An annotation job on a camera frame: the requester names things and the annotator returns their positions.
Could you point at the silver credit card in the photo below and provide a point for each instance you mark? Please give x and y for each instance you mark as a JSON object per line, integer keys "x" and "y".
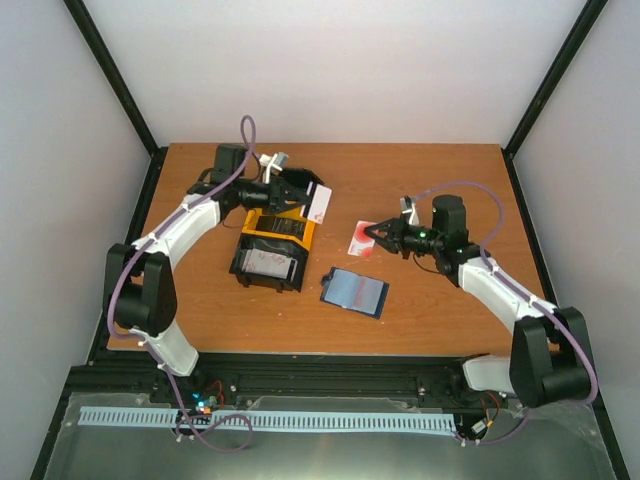
{"x": 320, "y": 198}

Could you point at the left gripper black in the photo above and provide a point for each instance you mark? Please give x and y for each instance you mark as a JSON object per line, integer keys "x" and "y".
{"x": 279, "y": 190}

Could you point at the dark cards stack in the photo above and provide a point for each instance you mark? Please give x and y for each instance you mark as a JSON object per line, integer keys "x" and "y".
{"x": 287, "y": 226}

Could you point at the black frame post left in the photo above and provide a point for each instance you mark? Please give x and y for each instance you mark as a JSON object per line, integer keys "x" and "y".
{"x": 88, "y": 29}

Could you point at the white red cards stack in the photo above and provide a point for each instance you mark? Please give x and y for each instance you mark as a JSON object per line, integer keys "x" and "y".
{"x": 269, "y": 264}

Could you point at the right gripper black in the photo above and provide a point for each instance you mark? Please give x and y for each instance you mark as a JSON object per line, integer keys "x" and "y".
{"x": 389, "y": 243}

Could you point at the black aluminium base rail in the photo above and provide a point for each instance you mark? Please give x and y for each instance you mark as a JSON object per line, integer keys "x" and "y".
{"x": 423, "y": 382}

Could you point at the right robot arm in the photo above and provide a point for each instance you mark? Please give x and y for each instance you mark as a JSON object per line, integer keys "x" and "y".
{"x": 550, "y": 359}

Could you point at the blue leather card holder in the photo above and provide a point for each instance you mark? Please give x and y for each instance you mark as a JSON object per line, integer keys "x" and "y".
{"x": 339, "y": 288}

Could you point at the black frame post right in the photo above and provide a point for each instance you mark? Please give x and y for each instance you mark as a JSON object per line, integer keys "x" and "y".
{"x": 571, "y": 45}

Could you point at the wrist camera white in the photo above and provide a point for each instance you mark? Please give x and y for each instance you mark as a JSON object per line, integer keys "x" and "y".
{"x": 272, "y": 165}
{"x": 409, "y": 211}

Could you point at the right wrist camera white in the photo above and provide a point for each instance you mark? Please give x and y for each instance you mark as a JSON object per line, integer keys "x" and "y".
{"x": 409, "y": 211}

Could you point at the light blue cable duct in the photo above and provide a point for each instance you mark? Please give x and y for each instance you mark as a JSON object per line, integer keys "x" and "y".
{"x": 280, "y": 421}

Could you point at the yellow bin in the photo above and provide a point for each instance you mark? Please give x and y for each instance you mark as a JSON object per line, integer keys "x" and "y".
{"x": 257, "y": 223}

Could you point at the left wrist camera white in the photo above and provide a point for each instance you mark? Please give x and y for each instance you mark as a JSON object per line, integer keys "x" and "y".
{"x": 272, "y": 165}

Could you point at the black frame post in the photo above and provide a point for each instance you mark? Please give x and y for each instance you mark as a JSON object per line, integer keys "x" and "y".
{"x": 88, "y": 29}
{"x": 571, "y": 45}

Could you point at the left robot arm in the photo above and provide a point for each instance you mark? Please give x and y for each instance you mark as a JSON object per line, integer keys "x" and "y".
{"x": 139, "y": 296}

